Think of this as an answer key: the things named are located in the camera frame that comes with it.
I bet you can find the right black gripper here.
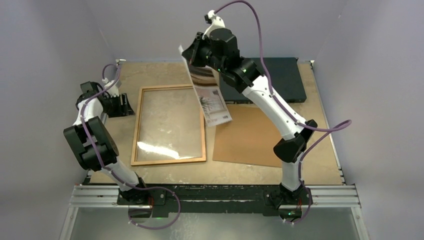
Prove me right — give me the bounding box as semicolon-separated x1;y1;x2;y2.
183;32;227;74

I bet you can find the glossy plant photo print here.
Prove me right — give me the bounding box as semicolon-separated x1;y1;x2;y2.
182;57;233;127

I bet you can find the brown wooden picture frame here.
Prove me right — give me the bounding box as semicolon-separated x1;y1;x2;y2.
130;83;207;167

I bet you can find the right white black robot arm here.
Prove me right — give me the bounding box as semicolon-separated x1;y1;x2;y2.
178;28;317;204

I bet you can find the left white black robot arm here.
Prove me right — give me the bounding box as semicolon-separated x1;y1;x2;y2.
63;81;150;205

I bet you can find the brown cardboard backing board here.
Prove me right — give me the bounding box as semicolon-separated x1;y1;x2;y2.
212;104;282;168

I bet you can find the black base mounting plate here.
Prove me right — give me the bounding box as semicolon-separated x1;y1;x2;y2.
117;183;313;219

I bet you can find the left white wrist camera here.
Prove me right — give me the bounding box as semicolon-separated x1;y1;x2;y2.
102;77;121;97

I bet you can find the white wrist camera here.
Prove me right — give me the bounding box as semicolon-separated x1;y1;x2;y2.
202;10;226;40
102;77;121;97

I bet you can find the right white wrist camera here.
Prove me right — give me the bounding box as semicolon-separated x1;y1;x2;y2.
202;10;226;40

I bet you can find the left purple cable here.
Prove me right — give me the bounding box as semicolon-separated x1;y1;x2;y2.
79;63;182;231

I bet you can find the purple cable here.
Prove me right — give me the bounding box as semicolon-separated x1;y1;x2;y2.
79;63;182;231
211;0;353;226

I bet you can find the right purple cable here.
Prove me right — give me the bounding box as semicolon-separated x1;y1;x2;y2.
211;0;353;226

